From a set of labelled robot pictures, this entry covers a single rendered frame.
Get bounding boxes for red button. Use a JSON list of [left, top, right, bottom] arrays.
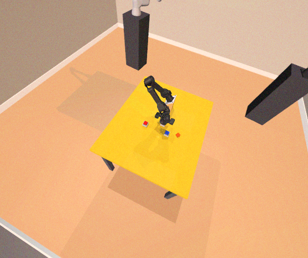
[[142, 121, 149, 127]]

